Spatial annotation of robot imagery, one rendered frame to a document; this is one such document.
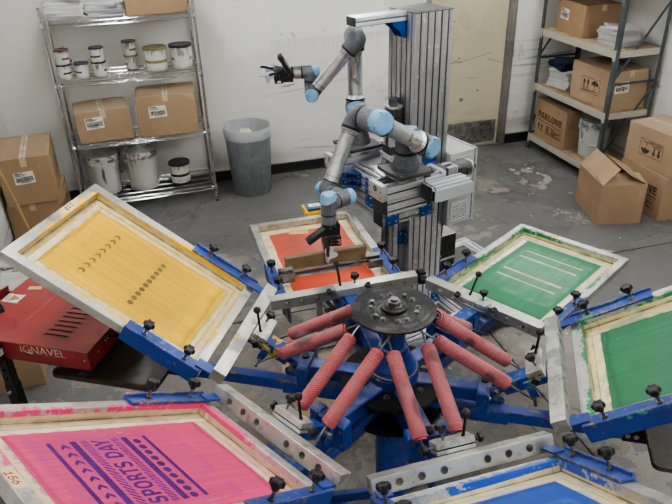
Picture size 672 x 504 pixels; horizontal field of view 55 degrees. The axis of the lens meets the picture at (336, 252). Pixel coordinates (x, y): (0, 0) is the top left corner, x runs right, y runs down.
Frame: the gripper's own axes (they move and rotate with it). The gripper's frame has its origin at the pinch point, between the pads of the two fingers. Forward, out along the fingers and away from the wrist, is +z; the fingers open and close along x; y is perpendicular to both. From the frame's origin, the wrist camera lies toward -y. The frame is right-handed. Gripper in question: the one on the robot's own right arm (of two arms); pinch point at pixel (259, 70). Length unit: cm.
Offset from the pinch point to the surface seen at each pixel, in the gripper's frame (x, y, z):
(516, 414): -223, 46, -93
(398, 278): -143, 45, -62
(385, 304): -200, 9, -47
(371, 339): -185, 41, -45
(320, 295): -152, 45, -26
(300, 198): 162, 192, -20
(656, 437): -240, 41, -135
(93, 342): -185, 32, 62
